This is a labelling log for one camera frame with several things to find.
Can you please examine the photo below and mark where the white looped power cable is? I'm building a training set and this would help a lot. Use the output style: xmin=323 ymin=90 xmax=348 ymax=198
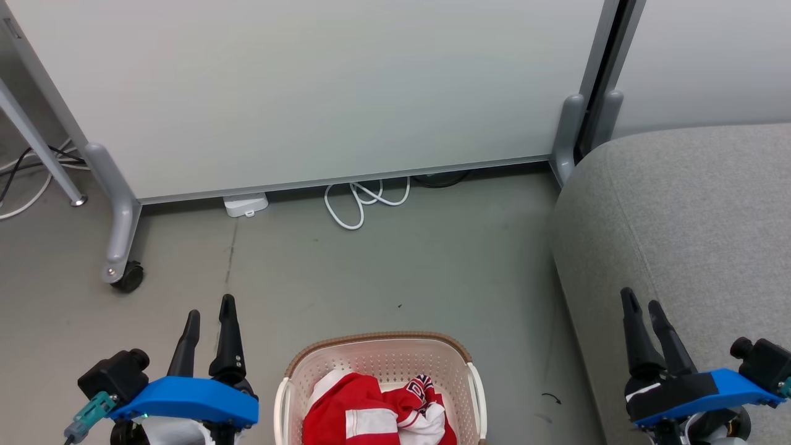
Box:
xmin=324 ymin=177 xmax=412 ymax=231

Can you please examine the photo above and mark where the black floor cable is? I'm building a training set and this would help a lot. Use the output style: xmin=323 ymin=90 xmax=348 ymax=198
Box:
xmin=0 ymin=145 xmax=88 ymax=206

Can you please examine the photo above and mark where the red and white jersey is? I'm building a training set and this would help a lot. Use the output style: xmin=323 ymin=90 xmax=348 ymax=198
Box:
xmin=309 ymin=369 xmax=459 ymax=445

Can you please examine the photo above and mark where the grey fabric sofa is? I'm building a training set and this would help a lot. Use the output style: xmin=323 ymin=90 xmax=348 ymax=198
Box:
xmin=550 ymin=123 xmax=791 ymax=445

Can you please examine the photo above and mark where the grey metal table leg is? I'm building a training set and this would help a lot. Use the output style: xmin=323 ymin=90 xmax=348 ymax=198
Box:
xmin=0 ymin=79 xmax=88 ymax=208

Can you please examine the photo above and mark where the black cable under partition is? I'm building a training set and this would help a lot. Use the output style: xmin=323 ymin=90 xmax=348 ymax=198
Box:
xmin=410 ymin=171 xmax=472 ymax=189

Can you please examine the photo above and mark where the white power adapter box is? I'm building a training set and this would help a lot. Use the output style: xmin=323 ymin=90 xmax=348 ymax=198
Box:
xmin=223 ymin=192 xmax=269 ymax=219

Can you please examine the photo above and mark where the grey partition leg with caster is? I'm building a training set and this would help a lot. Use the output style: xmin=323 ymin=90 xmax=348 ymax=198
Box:
xmin=83 ymin=143 xmax=145 ymax=294

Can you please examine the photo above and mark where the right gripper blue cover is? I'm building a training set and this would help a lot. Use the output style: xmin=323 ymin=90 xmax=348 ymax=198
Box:
xmin=620 ymin=287 xmax=785 ymax=445

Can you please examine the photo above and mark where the narrow white partition panel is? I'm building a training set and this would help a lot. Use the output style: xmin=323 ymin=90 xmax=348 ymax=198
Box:
xmin=611 ymin=0 xmax=791 ymax=140

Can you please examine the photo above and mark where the large white partition panel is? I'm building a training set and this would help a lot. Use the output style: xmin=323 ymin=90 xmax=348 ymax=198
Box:
xmin=0 ymin=0 xmax=620 ymax=205

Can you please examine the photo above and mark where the teal left camera connector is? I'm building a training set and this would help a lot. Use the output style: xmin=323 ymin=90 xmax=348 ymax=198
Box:
xmin=64 ymin=391 xmax=117 ymax=444

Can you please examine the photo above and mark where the grey partition foot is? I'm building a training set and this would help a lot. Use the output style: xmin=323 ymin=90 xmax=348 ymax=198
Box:
xmin=549 ymin=93 xmax=585 ymax=187
xmin=583 ymin=90 xmax=624 ymax=156

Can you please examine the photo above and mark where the cream perforated laundry basket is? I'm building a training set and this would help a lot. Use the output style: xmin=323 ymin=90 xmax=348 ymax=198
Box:
xmin=274 ymin=332 xmax=488 ymax=445

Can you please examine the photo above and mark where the white floor cable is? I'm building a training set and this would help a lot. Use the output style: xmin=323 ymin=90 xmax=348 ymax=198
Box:
xmin=0 ymin=138 xmax=79 ymax=222

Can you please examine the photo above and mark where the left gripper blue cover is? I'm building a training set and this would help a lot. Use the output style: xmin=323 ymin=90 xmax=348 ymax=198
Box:
xmin=108 ymin=294 xmax=260 ymax=445

